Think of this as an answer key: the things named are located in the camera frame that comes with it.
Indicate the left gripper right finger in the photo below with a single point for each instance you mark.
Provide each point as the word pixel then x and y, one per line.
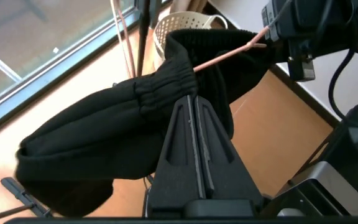
pixel 225 177

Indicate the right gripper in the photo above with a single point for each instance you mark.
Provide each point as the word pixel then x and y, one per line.
pixel 300 65

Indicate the black clothes rack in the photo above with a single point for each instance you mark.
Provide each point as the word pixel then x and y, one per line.
pixel 143 37

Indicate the window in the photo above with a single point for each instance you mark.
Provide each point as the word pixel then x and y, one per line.
pixel 42 40

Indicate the beige curtain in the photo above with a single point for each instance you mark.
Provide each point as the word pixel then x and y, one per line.
pixel 185 4

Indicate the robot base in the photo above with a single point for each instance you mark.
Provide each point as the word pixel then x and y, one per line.
pixel 328 189

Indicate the white laundry basket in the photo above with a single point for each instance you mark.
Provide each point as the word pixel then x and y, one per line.
pixel 179 21

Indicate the pink clothes hanger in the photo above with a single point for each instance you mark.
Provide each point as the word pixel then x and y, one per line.
pixel 222 56
pixel 126 40

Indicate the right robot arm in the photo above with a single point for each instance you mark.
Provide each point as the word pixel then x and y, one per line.
pixel 337 21

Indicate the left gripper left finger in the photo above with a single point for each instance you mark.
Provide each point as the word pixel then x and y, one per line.
pixel 179 174

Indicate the black shorts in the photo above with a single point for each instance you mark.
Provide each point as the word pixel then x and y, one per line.
pixel 104 133

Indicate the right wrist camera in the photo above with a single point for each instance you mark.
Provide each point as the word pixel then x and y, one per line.
pixel 275 18

